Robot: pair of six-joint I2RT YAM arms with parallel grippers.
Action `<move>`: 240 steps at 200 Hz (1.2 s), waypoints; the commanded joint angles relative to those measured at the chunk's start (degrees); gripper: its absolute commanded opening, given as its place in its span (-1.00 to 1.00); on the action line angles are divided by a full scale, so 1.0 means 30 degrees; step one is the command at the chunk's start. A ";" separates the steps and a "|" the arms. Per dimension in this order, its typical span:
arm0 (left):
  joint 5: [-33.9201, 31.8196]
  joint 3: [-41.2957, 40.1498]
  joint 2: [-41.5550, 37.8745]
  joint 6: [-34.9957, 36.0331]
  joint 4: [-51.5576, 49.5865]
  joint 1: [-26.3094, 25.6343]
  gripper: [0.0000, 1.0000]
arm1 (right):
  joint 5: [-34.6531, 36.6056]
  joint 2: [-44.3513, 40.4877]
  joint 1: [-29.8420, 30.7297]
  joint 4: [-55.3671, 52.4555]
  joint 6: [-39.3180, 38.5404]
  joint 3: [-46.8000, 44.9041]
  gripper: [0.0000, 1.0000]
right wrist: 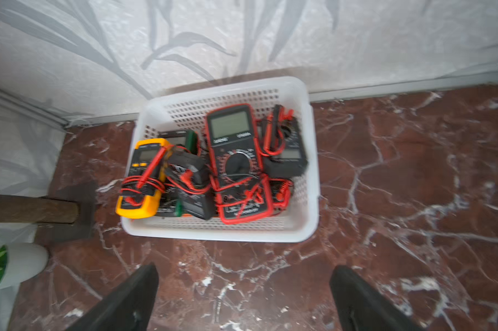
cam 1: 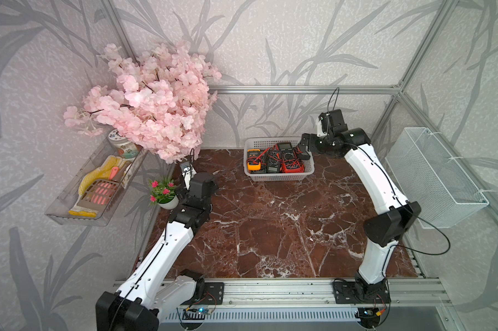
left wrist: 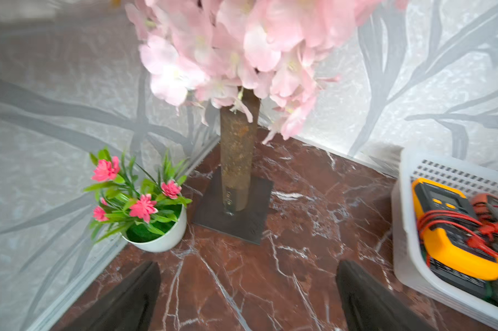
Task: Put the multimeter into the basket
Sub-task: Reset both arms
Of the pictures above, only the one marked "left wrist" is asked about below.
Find pink cherry blossom tree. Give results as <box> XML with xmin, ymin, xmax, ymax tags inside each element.
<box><xmin>124</xmin><ymin>0</ymin><xmax>411</xmax><ymax>216</ymax></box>

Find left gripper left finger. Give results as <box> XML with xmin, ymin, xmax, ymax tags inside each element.
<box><xmin>64</xmin><ymin>261</ymin><xmax>161</xmax><ymax>331</ymax></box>

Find small yellow multimeter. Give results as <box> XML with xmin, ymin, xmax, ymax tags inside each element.
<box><xmin>411</xmin><ymin>178</ymin><xmax>498</xmax><ymax>281</ymax></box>

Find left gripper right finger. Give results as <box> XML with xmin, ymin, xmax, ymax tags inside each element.
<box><xmin>336</xmin><ymin>260</ymin><xmax>433</xmax><ymax>331</ymax></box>

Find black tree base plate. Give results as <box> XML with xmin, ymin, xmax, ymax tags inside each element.
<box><xmin>192</xmin><ymin>168</ymin><xmax>273</xmax><ymax>245</ymax></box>

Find small potted pink flowers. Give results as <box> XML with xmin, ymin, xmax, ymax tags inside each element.
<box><xmin>84</xmin><ymin>148</ymin><xmax>192</xmax><ymax>244</ymax></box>

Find orange multimeter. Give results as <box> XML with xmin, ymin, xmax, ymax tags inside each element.
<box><xmin>471</xmin><ymin>193</ymin><xmax>498</xmax><ymax>240</ymax></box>

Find green multimeter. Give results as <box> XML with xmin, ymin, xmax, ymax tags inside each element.
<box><xmin>422</xmin><ymin>248</ymin><xmax>498</xmax><ymax>307</ymax></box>

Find white perforated plastic basket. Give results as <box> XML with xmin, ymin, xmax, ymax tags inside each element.
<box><xmin>392</xmin><ymin>148</ymin><xmax>498</xmax><ymax>330</ymax></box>

